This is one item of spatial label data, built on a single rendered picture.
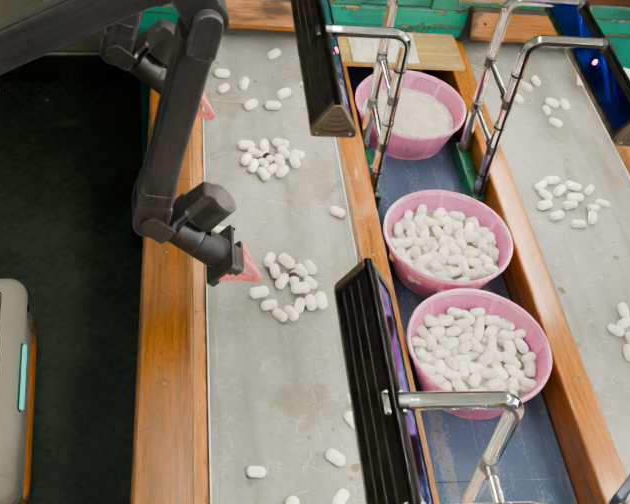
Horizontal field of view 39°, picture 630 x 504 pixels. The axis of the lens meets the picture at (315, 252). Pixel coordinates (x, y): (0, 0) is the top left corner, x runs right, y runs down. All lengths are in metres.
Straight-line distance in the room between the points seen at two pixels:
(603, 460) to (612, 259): 0.52
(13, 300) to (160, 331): 0.78
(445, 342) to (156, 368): 0.53
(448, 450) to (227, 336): 0.44
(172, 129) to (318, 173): 0.66
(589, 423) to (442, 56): 1.08
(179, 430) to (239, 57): 1.09
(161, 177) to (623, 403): 0.91
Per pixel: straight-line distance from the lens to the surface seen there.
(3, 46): 1.25
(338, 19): 2.33
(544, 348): 1.68
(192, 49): 1.21
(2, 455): 2.03
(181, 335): 1.56
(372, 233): 1.77
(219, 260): 1.51
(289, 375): 1.55
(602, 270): 1.90
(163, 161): 1.36
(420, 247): 1.82
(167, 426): 1.45
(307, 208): 1.84
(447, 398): 1.10
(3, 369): 2.15
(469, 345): 1.66
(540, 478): 1.62
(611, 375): 1.72
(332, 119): 1.51
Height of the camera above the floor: 1.99
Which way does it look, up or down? 46 degrees down
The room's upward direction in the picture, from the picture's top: 10 degrees clockwise
